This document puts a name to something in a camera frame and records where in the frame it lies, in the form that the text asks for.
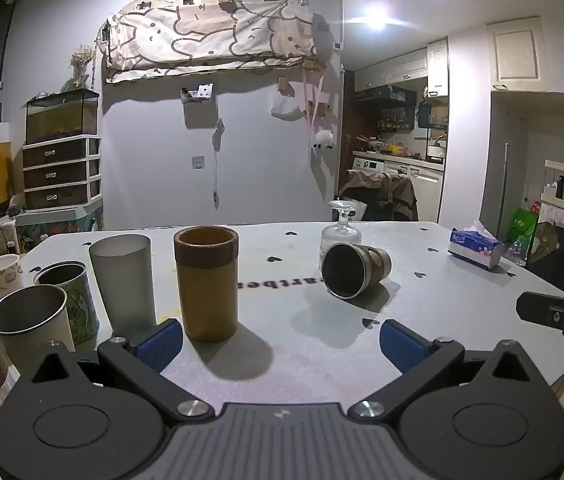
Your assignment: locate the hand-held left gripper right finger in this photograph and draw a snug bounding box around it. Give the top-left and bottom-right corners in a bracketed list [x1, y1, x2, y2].
[348, 319, 538, 421]

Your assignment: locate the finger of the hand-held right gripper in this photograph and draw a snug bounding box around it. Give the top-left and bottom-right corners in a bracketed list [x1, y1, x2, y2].
[516, 291, 564, 332]

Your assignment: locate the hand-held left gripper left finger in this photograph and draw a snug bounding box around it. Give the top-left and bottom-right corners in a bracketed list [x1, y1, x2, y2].
[26, 318, 215, 421]

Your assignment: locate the dark brown banded cup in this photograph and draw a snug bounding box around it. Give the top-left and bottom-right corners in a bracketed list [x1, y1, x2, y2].
[322, 243, 391, 301]

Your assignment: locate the grey frosted cup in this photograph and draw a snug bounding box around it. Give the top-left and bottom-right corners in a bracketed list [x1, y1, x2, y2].
[88, 234, 158, 341]

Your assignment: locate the tall brown cup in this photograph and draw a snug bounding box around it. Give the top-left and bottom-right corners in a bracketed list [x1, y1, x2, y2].
[174, 226, 239, 343]

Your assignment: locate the green printed metal cup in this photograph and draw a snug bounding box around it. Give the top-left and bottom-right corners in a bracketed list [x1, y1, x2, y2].
[33, 261, 100, 352]

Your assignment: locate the white metal cup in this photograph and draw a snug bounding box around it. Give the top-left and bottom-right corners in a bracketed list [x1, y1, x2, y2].
[0, 284, 77, 377]

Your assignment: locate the green bag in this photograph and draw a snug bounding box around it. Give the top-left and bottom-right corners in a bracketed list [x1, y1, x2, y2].
[506, 207, 539, 245]

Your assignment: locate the tissue pack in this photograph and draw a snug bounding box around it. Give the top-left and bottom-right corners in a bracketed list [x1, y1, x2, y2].
[448, 220, 507, 272]

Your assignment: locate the white pole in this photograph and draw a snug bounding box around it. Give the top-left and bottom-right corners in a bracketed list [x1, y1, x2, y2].
[498, 142, 511, 242]

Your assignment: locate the clear wine glass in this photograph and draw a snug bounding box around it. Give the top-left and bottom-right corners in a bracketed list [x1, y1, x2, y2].
[320, 200, 363, 272]

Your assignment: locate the chair with draped clothes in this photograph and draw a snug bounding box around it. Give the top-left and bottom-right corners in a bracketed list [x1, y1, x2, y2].
[337, 168, 419, 223]

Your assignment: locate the white drawer unit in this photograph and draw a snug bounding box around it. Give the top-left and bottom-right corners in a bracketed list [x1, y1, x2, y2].
[22, 135, 103, 212]

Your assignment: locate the fish tank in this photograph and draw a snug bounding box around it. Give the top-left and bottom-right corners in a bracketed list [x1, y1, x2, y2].
[25, 88, 100, 145]

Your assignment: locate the white plastic bag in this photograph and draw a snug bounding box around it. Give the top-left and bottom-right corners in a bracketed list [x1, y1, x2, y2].
[270, 89, 309, 122]

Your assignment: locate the dried flower bunch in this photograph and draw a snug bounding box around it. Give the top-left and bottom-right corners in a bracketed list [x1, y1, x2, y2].
[70, 44, 95, 89]

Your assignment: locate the printed blanket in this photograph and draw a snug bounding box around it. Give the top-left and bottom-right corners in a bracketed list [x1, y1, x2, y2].
[104, 0, 321, 84]

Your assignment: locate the round ceiling light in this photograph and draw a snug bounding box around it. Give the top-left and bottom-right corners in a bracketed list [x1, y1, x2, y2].
[363, 4, 391, 29]

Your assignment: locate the white wall cabinet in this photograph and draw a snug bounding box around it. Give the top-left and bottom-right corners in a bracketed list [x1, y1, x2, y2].
[486, 15, 549, 92]

